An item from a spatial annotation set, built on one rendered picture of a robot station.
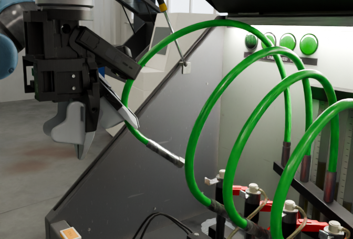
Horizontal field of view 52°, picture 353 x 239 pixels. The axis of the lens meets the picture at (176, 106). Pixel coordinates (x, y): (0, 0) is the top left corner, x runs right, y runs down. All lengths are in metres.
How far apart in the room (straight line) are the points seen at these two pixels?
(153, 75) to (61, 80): 3.07
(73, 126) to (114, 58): 0.11
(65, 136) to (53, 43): 0.13
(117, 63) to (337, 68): 0.53
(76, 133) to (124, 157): 0.46
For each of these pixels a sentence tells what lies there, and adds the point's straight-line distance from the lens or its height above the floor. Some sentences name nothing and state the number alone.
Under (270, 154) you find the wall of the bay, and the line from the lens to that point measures 1.03.
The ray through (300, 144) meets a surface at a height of 1.27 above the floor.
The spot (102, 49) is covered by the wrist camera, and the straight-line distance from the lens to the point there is 0.52.
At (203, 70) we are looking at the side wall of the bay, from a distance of 1.07.
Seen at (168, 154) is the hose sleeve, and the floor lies 1.15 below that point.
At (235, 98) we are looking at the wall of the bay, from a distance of 1.09.
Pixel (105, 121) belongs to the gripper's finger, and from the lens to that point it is 0.72.
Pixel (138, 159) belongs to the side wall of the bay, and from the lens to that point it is 1.00.
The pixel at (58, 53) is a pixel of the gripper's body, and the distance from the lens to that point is 0.51.
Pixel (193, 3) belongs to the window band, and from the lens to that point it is 6.48.
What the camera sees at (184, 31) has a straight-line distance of 0.74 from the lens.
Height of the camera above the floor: 1.41
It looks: 12 degrees down
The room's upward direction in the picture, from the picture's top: 1 degrees clockwise
